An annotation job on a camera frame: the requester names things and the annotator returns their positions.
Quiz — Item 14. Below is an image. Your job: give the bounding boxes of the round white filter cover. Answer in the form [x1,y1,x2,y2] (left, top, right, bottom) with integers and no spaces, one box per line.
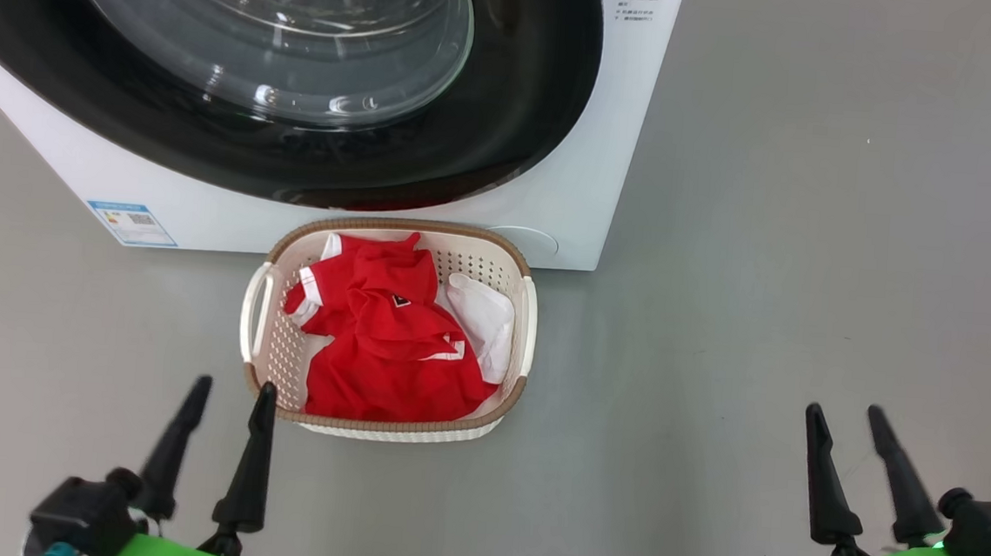
[484,224,561,261]

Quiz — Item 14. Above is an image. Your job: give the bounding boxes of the cream perforated laundry basket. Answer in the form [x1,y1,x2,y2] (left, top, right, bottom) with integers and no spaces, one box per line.
[232,207,544,452]

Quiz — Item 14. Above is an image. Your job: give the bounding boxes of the red shirt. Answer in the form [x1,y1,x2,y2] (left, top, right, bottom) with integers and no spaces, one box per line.
[276,224,522,431]

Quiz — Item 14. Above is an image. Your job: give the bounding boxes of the blue energy label sticker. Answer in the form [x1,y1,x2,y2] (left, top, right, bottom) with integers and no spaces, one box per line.
[84,200,181,250]

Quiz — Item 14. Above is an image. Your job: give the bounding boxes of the round washing machine door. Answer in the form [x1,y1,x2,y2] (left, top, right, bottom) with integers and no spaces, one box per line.
[0,0,607,228]

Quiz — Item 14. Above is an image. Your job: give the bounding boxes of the white front-load washing machine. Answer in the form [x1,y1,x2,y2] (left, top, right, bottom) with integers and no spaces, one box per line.
[0,0,688,284]

